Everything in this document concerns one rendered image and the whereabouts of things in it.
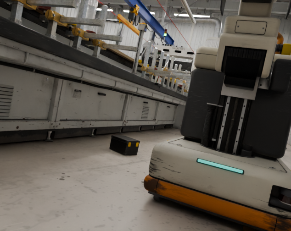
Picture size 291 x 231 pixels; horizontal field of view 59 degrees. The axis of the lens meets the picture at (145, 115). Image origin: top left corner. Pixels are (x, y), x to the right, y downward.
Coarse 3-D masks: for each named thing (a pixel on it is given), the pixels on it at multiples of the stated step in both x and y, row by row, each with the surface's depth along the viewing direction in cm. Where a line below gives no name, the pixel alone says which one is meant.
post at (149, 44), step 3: (150, 42) 287; (147, 45) 288; (150, 45) 288; (147, 48) 288; (150, 48) 290; (147, 51) 288; (147, 54) 288; (147, 57) 288; (144, 60) 289; (147, 60) 290; (144, 63) 289; (147, 63) 291; (144, 72) 289; (141, 75) 290; (144, 75) 290
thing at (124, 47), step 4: (88, 44) 203; (92, 44) 202; (104, 44) 198; (108, 44) 197; (112, 44) 196; (116, 44) 194; (112, 48) 197; (116, 48) 194; (120, 48) 193; (124, 48) 192; (128, 48) 191; (132, 48) 190; (136, 48) 191
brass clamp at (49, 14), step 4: (48, 12) 146; (52, 12) 146; (56, 12) 148; (48, 16) 146; (52, 16) 146; (56, 16) 149; (60, 16) 151; (56, 20) 149; (60, 24) 155; (64, 24) 156
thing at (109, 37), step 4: (68, 32) 179; (68, 36) 181; (84, 36) 175; (88, 36) 174; (92, 36) 173; (96, 36) 172; (100, 36) 171; (104, 36) 170; (108, 36) 169; (112, 36) 167; (116, 36) 167; (120, 36) 166; (112, 40) 169; (116, 40) 167; (120, 40) 166
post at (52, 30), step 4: (52, 8) 148; (56, 8) 149; (52, 20) 148; (48, 24) 149; (52, 24) 148; (56, 24) 151; (48, 28) 149; (52, 28) 149; (48, 32) 149; (52, 32) 149
